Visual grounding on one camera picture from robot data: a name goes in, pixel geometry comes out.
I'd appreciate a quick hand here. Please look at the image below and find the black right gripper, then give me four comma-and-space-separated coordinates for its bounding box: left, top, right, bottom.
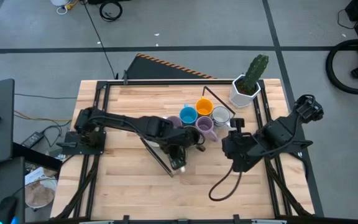
221, 118, 260, 174

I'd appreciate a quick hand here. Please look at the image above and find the white and grey mug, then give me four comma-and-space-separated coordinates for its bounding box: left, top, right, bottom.
211, 106, 236, 128

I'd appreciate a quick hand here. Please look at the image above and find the lilac mug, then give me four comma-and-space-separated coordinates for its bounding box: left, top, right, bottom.
195, 116, 219, 143

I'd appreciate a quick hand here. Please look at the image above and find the purple mug with brown rim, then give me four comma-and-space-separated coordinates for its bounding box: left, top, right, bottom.
165, 115, 183, 129

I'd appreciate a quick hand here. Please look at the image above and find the orange mug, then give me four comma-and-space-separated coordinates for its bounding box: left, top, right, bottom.
195, 96, 214, 118

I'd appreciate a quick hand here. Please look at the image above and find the blue mug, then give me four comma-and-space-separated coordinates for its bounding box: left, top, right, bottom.
178, 103, 199, 126

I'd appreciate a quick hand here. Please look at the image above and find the white hexagonal plant pot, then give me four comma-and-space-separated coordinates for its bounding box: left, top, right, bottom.
229, 73, 262, 109

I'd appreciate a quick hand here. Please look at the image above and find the green cactus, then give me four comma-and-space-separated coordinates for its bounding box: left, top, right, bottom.
241, 54, 270, 94

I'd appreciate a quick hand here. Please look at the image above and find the black ramp with striped edge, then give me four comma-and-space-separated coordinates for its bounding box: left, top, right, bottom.
125, 53, 218, 80

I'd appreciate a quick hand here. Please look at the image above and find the round brown and white dish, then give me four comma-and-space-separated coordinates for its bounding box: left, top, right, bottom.
25, 177, 58, 209

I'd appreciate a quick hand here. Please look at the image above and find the white paper sheet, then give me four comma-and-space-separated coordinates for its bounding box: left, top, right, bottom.
25, 166, 54, 185

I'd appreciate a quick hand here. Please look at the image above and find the black power adapter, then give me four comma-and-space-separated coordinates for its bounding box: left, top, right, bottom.
21, 131, 45, 149

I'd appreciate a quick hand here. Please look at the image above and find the black computer mouse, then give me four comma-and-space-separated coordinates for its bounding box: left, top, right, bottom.
0, 195, 19, 224

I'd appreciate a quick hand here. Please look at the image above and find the white round object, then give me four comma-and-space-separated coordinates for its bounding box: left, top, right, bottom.
49, 0, 71, 16

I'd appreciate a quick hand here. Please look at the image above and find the wooden shelf with black frame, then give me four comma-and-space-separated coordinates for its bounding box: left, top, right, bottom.
140, 85, 237, 177

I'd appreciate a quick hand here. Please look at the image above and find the black looped wrist cable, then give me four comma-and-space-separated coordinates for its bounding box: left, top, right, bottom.
208, 162, 244, 202

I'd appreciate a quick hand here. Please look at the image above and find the black metal rig frame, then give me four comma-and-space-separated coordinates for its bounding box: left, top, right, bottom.
53, 79, 313, 224

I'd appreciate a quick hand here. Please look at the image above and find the black vacuum hose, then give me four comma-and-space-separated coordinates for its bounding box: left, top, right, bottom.
324, 39, 358, 95

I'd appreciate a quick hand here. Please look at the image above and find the yellow cable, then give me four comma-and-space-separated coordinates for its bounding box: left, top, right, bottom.
13, 110, 73, 123

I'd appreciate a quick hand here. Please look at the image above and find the thin black cable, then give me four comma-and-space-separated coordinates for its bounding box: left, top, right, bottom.
14, 93, 78, 100

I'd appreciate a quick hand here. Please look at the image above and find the long black floor cable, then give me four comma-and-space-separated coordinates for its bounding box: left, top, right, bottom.
81, 0, 118, 79

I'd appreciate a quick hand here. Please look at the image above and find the coiled black cable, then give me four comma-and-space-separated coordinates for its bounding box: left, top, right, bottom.
99, 1, 124, 22

